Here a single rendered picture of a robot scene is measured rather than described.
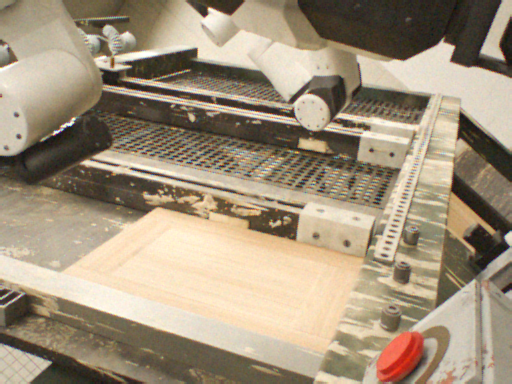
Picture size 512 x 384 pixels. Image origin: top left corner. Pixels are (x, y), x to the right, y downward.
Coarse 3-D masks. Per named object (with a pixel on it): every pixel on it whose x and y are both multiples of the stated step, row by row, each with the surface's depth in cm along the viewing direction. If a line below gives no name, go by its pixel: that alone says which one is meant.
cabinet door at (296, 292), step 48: (144, 240) 93; (192, 240) 95; (240, 240) 96; (288, 240) 98; (144, 288) 79; (192, 288) 81; (240, 288) 82; (288, 288) 83; (336, 288) 84; (288, 336) 72
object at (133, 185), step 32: (96, 160) 113; (96, 192) 111; (128, 192) 108; (160, 192) 105; (192, 192) 103; (224, 192) 102; (256, 192) 104; (256, 224) 100; (288, 224) 98; (320, 224) 96; (352, 224) 94
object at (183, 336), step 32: (0, 256) 80; (32, 288) 73; (64, 288) 74; (96, 288) 74; (64, 320) 73; (96, 320) 71; (128, 320) 69; (160, 320) 69; (192, 320) 70; (160, 352) 69; (192, 352) 67; (224, 352) 65; (256, 352) 65; (288, 352) 66; (320, 352) 66
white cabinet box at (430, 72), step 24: (432, 48) 443; (408, 72) 458; (432, 72) 450; (456, 72) 442; (480, 72) 435; (456, 96) 449; (480, 96) 442; (504, 96) 434; (480, 120) 449; (504, 120) 441; (504, 144) 449
